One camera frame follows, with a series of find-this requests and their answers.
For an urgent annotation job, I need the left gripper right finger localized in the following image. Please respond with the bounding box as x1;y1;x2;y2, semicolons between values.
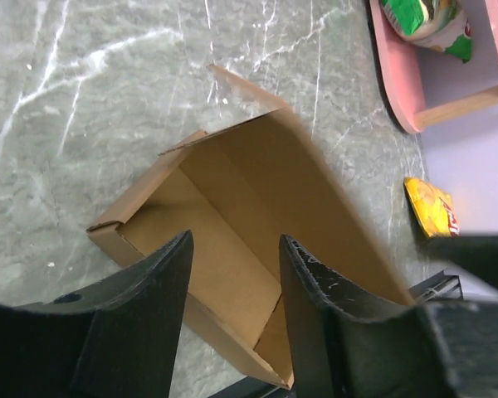
279;235;498;397

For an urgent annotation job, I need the green snack bag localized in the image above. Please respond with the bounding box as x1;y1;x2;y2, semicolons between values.
379;0;472;63

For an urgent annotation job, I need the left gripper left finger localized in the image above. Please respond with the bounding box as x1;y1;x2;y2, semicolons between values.
0;231;193;397

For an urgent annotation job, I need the pink three-tier shelf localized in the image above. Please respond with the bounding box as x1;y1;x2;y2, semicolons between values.
368;1;498;134

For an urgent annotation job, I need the brown cardboard box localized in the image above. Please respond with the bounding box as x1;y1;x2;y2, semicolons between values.
87;66;413;388

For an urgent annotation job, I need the yellow chip bag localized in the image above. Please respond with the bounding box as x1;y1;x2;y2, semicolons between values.
403;177;460;238

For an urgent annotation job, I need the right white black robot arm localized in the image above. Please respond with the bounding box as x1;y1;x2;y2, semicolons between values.
424;234;498;290

